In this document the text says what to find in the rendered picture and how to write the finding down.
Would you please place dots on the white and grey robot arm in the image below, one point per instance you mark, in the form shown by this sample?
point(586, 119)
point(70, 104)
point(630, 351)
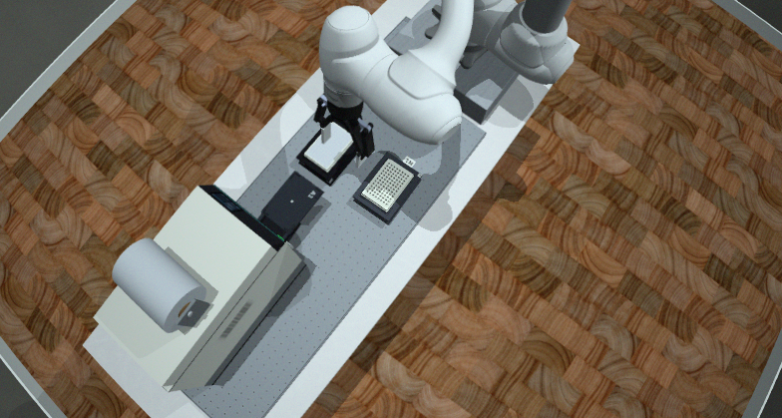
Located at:
point(413, 93)

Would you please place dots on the white foil roll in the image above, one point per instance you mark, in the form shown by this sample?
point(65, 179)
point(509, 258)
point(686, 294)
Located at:
point(156, 283)

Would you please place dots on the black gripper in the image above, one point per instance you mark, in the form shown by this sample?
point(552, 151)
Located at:
point(349, 117)

